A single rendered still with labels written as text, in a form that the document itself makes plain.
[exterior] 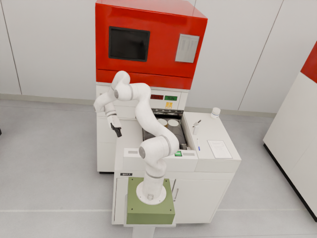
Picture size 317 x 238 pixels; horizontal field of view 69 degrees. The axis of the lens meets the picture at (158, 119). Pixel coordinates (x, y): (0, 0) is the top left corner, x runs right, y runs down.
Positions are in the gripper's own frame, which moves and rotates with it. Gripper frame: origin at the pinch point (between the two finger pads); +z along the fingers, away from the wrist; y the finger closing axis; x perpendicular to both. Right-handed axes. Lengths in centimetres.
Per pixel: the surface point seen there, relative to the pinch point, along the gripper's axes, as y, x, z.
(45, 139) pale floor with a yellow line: -67, -148, -53
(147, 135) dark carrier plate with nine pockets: -25.4, 9.5, 7.0
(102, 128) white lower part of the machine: -35, -36, -20
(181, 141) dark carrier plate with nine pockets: -37, 31, 22
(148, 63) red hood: -17, 38, -44
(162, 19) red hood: -4, 66, -61
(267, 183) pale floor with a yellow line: -175, 69, 109
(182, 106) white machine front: -59, 39, -9
